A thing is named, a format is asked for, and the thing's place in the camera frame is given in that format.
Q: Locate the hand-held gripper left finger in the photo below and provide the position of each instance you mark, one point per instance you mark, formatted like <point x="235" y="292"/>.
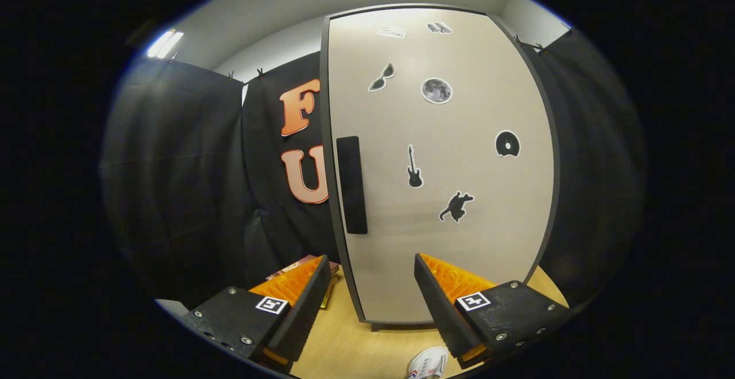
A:
<point x="304" y="313"/>

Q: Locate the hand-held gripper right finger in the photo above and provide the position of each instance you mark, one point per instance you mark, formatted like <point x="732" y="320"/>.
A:
<point x="439" y="310"/>

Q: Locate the white canvas shoe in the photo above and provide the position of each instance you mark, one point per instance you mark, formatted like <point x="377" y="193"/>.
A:
<point x="428" y="363"/>

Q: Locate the grey shoe cabinet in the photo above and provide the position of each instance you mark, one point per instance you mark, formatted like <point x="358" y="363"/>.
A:
<point x="325" y="138"/>

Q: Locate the yellow book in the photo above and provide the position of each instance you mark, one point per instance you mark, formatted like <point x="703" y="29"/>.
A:
<point x="328" y="298"/>

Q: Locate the brown cover book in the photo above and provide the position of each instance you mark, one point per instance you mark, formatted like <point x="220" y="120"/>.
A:
<point x="293" y="267"/>

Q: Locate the black backdrop cloth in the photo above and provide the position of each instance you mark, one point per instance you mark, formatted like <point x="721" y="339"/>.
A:
<point x="189" y="166"/>

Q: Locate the narrow ceiling light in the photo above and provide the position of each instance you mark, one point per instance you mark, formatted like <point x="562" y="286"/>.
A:
<point x="165" y="44"/>

